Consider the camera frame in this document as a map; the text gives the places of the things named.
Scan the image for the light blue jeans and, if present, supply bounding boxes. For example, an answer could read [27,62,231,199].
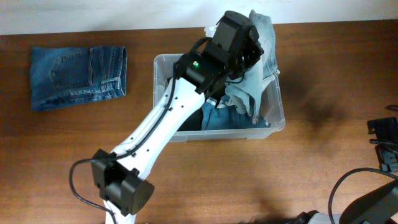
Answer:
[225,10,279,125]

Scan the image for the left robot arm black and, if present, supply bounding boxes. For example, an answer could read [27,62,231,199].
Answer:
[91,11,264,223]

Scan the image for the clear plastic storage bin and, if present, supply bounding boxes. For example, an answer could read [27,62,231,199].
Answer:
[153,54,285,142]

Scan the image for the blue garment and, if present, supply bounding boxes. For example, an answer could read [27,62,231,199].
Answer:
[201,95,271,131]

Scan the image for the dark navy garment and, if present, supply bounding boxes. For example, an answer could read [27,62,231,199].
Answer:
[211,88,226,101]

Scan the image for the dark blue jeans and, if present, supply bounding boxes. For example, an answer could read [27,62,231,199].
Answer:
[29,45,127,111]

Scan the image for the black garment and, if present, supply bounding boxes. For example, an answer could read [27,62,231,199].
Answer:
[165,78,205,132]

